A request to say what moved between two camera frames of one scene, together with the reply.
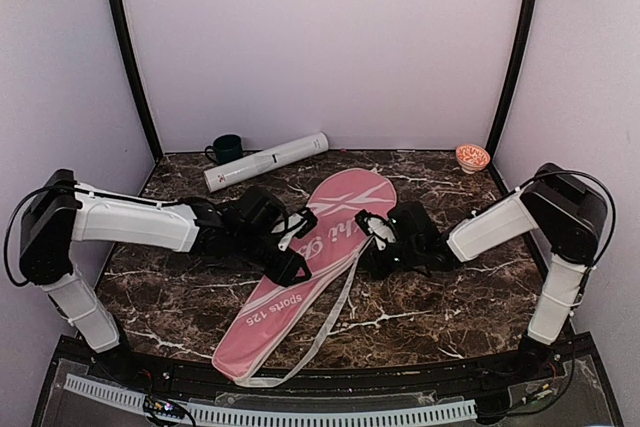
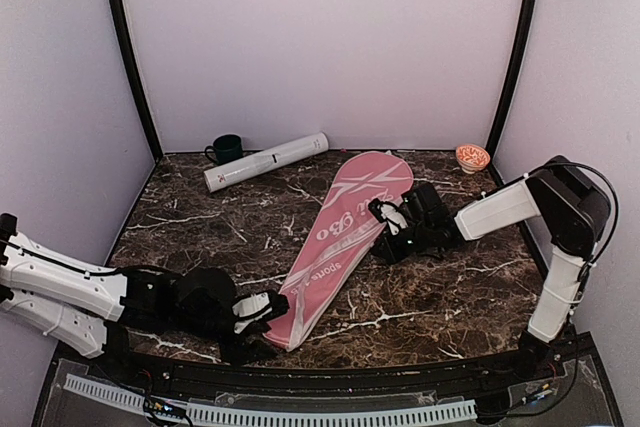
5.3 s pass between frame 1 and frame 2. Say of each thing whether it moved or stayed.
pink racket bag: moved
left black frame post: stayed
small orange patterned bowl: stayed
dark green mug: stayed
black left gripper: moved
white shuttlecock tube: stayed
